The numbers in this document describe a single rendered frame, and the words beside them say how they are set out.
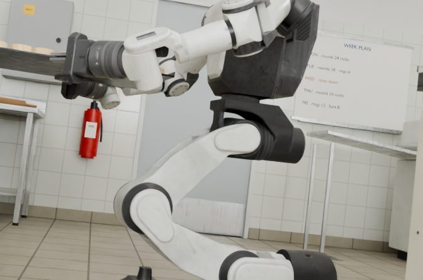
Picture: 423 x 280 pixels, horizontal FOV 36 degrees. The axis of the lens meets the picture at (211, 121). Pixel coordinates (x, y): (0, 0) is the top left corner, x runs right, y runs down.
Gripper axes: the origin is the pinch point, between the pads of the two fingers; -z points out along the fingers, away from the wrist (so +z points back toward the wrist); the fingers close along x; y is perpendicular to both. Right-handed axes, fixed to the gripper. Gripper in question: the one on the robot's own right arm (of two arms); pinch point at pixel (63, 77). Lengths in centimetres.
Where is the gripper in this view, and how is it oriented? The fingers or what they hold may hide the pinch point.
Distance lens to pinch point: 203.6
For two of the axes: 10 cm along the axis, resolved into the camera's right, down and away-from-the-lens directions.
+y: 9.0, 0.8, -4.2
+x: 1.2, -9.9, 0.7
